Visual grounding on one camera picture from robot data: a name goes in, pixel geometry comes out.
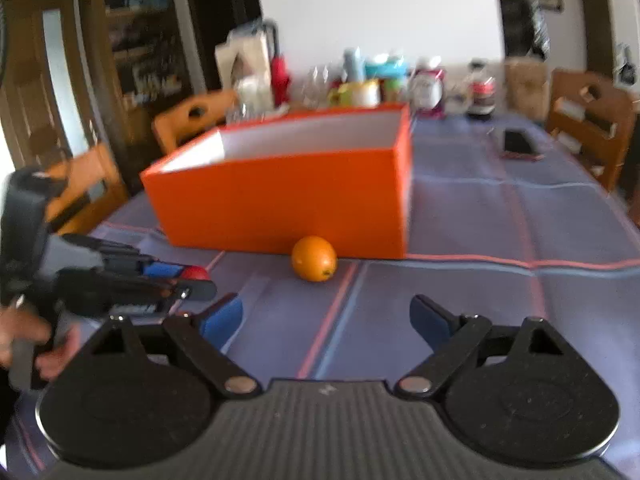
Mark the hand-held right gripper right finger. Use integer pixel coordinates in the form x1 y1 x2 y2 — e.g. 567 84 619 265
395 295 576 401

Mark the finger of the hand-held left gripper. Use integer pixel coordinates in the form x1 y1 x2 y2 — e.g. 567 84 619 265
56 268 218 319
62 232 187 278

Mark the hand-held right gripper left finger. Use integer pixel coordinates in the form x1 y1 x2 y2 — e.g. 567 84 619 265
85 294 263 400

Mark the small orange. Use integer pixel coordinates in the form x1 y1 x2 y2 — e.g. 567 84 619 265
292 236 338 282

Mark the orange cardboard box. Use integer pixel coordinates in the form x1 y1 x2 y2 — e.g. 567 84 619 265
140 102 413 261

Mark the person's left hand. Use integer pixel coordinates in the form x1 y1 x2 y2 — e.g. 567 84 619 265
0 306 83 381

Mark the wooden dining chair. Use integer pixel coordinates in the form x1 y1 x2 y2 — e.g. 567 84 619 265
546 70 638 191
152 91 238 156
47 144 128 236

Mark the blue checked tablecloth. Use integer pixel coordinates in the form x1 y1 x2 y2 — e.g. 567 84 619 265
0 110 640 480

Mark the brown door with glass pane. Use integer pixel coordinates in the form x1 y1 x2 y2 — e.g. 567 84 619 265
0 0 101 161

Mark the black phone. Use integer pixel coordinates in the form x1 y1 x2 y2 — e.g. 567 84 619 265
501 129 545 161

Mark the wooden shelf cabinet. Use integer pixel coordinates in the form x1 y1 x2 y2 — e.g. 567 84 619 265
90 0 193 106

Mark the beige paper bag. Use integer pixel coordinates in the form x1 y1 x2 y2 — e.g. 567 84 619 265
215 35 273 93

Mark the red folded umbrella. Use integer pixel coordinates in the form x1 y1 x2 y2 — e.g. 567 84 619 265
262 19 292 108

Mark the white bottle with red label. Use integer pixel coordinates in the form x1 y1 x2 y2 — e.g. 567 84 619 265
410 62 446 118

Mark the white jar with green label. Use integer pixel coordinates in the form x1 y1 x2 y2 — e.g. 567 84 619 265
380 78 406 103

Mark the dark bottle with red label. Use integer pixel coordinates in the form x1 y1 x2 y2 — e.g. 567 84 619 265
465 60 497 121

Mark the clear glass jar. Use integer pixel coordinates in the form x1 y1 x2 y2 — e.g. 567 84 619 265
301 65 331 108

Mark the yellow-green mug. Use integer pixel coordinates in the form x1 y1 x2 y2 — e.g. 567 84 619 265
327 82 362 107

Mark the brown cardboard box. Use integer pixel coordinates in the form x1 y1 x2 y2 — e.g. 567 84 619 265
504 57 548 121

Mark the teal bowl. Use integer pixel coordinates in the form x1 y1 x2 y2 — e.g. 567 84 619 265
364 57 406 81

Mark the blue thermos bottle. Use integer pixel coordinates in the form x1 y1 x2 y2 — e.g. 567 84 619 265
342 47 366 83

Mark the dark wooden door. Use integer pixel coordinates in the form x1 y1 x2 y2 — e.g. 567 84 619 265
185 0 263 91

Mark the hanging dark jacket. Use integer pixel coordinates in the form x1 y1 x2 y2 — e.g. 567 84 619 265
495 0 548 61

